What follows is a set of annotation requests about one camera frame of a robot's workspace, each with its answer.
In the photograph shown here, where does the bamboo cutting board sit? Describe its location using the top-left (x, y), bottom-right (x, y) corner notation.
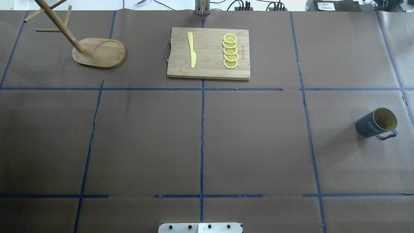
top-left (167, 28), bottom-right (250, 81)

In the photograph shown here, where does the grey metal camera post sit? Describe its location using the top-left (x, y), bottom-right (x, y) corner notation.
top-left (195, 0), bottom-right (211, 15)

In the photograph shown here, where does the yellow plastic knife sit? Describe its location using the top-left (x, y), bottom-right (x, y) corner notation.
top-left (187, 31), bottom-right (197, 68)

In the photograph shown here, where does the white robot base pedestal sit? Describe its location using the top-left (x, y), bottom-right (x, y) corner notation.
top-left (158, 222), bottom-right (244, 233)

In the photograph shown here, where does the black box with label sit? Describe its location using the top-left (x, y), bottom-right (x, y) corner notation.
top-left (306, 0), bottom-right (361, 12)

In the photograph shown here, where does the wooden cup storage rack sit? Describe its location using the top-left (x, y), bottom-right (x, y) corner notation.
top-left (23, 0), bottom-right (126, 69)

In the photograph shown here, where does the dark grey ribbed mug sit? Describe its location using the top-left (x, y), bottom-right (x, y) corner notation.
top-left (355, 107), bottom-right (399, 141)

